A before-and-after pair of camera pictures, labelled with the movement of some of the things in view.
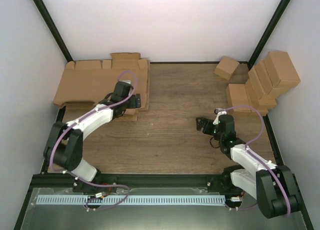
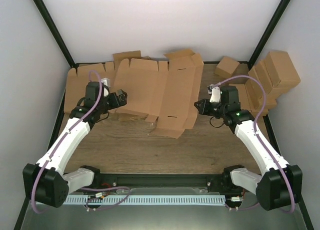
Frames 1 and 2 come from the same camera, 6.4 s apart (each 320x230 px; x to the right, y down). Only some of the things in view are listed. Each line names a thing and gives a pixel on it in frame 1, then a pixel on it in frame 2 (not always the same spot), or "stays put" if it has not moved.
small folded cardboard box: [226, 67] stays put
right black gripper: [203, 121] -> [204, 110]
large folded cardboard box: [282, 72] stays put
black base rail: [219, 182] stays put
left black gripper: [135, 101] -> [123, 100]
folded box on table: [238, 96] stays put
